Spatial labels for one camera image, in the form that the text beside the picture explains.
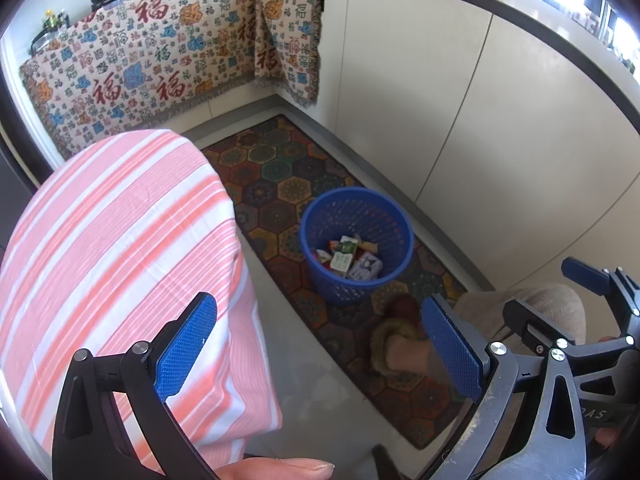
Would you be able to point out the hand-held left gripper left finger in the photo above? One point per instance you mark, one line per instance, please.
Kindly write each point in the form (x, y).
(185, 345)

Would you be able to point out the patterned floor mat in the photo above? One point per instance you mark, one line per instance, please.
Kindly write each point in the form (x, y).
(280, 170)

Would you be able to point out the fuzzy brown slipper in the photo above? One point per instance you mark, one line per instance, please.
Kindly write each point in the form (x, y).
(395, 332)

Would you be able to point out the wide printed blanket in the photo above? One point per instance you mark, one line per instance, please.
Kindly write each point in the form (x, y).
(150, 60)

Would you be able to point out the white kitchen counter cabinet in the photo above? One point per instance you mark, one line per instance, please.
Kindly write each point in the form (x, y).
(450, 85)

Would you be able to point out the narrow printed blanket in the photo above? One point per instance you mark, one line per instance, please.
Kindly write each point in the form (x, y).
(285, 35)

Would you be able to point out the white milk carton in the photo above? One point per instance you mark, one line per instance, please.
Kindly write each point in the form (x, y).
(342, 260)

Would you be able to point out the seasoning bottle rack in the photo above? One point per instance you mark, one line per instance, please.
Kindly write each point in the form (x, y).
(52, 20)

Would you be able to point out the pink striped tablecloth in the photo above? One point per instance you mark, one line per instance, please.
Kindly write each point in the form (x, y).
(100, 260)

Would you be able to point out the blue plastic mesh basket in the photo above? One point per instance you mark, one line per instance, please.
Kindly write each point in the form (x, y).
(360, 210)

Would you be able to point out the person's left hand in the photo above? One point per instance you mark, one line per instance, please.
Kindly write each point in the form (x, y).
(280, 469)

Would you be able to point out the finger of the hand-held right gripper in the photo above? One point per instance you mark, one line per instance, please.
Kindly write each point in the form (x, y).
(585, 275)
(530, 317)

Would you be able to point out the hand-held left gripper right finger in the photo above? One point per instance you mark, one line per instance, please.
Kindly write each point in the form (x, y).
(452, 350)

